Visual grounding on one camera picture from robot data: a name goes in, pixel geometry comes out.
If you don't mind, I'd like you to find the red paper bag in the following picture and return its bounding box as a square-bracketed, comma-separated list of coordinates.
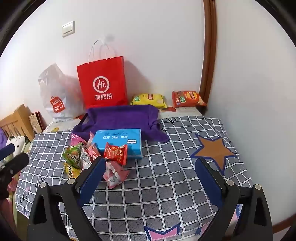
[77, 39, 128, 109]

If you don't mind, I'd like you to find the yellow chip bag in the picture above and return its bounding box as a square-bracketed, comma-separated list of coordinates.
[130, 93, 167, 108]

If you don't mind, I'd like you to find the pink red snack packet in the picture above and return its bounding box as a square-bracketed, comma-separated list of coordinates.
[85, 144, 101, 163]

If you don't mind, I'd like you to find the purple cloth-lined box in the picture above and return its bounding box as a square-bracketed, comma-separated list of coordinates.
[72, 105, 169, 142]

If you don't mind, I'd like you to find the orange chip bag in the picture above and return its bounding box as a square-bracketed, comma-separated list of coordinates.
[172, 90, 207, 108]

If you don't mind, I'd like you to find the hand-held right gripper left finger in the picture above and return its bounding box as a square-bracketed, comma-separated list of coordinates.
[27, 157, 107, 241]

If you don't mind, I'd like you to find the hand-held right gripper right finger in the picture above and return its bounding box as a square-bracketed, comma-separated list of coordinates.
[195, 158, 273, 241]

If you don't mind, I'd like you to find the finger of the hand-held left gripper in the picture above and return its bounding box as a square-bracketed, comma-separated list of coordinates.
[0, 144, 17, 160]
[0, 152, 30, 176]

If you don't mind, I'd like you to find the brown wooden door frame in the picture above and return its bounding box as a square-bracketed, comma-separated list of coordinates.
[199, 0, 216, 107]

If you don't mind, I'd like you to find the magenta snack packet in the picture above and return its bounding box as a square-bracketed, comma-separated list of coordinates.
[70, 133, 87, 147]

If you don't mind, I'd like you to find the silver pink snack packet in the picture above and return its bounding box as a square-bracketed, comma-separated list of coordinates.
[80, 148, 93, 170]

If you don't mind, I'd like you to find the blue tissue pack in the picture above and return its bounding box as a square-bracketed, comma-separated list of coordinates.
[89, 128, 142, 159]

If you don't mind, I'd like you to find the pale pink snack packet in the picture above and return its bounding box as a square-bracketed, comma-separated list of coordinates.
[103, 161, 130, 189]

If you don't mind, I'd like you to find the light wooden furniture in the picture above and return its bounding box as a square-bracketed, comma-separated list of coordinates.
[0, 104, 35, 141]

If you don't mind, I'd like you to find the white light switch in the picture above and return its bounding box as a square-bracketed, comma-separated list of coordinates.
[62, 21, 75, 37]

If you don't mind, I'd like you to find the white spotted plush toy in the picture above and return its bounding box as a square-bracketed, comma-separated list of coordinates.
[6, 136, 26, 152]

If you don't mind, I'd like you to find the purple plush toy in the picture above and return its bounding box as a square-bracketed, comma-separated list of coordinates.
[0, 128, 8, 149]

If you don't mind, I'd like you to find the yellow snack packet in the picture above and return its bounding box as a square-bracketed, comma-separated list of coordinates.
[63, 162, 81, 179]

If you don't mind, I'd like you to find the small brown patterned box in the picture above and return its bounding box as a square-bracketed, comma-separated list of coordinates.
[29, 112, 48, 133]

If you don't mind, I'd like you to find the grey checked tablecloth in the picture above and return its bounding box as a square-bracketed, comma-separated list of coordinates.
[14, 116, 252, 241]

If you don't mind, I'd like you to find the green snack packet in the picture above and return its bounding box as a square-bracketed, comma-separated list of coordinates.
[63, 143, 84, 169]

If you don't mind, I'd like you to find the white plastic bag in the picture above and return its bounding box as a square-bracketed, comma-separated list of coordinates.
[38, 63, 85, 123]

